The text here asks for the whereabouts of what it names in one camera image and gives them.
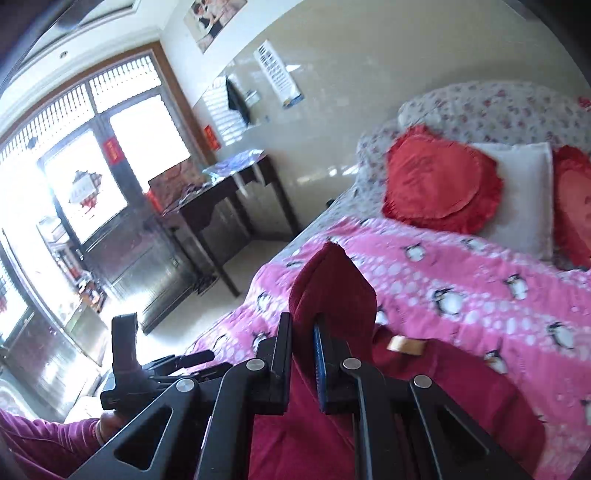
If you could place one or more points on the pink penguin print blanket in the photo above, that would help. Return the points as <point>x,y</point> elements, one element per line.
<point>461,295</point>

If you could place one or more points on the dark wooden desk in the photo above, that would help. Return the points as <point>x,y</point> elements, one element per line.
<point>217,207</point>

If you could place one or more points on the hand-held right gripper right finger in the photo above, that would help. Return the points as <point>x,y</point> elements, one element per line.
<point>321,369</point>

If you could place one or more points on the blue patterned desk cloth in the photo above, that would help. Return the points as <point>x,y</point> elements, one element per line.
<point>233,164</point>

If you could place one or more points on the white wall chart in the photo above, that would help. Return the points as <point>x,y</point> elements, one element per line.
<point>277,71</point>

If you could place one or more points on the white pillow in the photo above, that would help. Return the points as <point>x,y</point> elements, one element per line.
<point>526,194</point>

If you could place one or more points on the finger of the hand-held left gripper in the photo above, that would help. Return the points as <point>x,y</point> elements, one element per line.
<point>184,358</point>
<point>207,370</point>

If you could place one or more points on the dark red garment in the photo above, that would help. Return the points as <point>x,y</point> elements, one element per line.
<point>330,295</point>

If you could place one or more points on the red wall paper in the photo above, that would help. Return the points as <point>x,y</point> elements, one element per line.
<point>210,137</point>

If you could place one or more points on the person's left forearm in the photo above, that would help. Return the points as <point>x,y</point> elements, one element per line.
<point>41,443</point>

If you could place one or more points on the glass door with dark frame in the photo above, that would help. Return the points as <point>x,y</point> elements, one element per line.
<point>120,221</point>

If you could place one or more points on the red and white door decoration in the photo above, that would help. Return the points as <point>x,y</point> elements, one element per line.
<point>85,189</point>

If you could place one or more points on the patterned box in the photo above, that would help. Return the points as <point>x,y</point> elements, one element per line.
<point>170,183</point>

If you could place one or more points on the red heart-shaped pillow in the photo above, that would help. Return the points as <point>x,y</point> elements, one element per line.
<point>575,205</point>
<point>438,182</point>

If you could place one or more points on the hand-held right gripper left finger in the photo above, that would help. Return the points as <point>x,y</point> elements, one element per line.
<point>273,369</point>

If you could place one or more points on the dark hanging cloth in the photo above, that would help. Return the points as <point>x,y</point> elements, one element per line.
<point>238,99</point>

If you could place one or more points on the floral quilt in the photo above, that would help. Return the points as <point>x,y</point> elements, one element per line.
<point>489,110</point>

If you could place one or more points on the wall poster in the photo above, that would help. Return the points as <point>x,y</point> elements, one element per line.
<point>212,18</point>

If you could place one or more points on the red door paper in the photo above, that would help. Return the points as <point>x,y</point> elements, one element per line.
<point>112,150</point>

